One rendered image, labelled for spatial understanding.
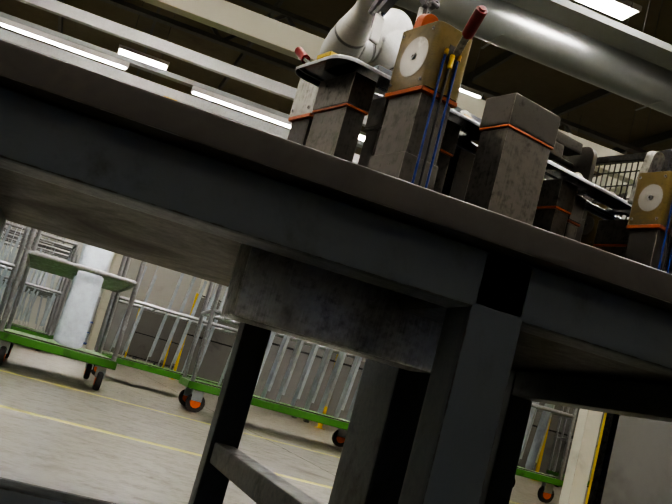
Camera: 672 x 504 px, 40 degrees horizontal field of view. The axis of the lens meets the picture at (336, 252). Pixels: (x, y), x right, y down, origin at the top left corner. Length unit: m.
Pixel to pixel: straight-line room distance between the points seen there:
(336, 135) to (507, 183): 0.32
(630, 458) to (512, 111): 3.51
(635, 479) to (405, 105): 3.63
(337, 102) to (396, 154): 0.22
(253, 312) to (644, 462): 3.72
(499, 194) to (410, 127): 0.24
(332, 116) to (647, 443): 3.53
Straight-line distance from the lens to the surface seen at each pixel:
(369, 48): 2.72
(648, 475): 4.87
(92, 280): 8.13
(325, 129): 1.67
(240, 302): 1.37
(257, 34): 8.22
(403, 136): 1.51
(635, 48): 11.17
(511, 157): 1.67
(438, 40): 1.54
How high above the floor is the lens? 0.41
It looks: 9 degrees up
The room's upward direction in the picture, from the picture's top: 15 degrees clockwise
